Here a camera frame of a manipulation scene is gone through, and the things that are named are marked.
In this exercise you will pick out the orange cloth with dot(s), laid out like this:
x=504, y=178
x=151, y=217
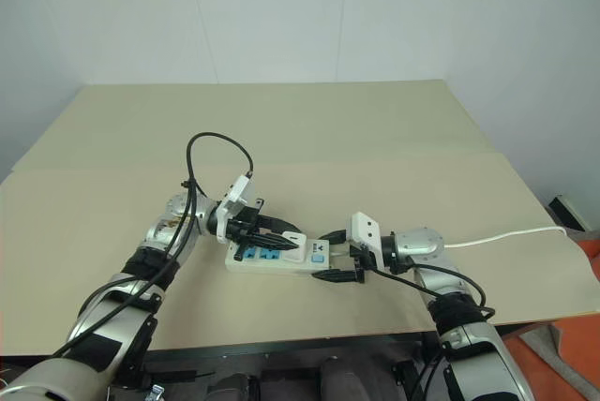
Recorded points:
x=586, y=288

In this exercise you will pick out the white power strip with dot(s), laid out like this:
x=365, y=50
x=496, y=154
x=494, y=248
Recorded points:
x=276, y=265

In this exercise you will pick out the white charger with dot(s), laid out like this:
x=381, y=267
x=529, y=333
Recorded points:
x=295, y=255

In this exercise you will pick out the black box with white edge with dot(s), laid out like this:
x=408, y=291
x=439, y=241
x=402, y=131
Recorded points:
x=567, y=211

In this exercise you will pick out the grey cloth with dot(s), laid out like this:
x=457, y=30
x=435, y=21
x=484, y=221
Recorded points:
x=539, y=339

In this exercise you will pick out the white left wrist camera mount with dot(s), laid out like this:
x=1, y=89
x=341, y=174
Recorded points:
x=238, y=195

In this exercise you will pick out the small metal clip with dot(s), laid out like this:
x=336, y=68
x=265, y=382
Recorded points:
x=157, y=392

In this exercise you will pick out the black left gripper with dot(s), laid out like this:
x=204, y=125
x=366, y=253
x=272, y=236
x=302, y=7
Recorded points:
x=241, y=227

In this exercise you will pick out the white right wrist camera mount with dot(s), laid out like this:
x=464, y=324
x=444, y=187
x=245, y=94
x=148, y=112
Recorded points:
x=366, y=228

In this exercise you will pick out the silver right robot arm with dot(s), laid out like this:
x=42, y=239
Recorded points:
x=422, y=242

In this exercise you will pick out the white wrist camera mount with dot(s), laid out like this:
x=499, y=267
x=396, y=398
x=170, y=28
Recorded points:
x=366, y=228
x=238, y=195

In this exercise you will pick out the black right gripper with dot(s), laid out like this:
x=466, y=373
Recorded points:
x=360, y=256

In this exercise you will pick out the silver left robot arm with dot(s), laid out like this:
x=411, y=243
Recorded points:
x=117, y=312

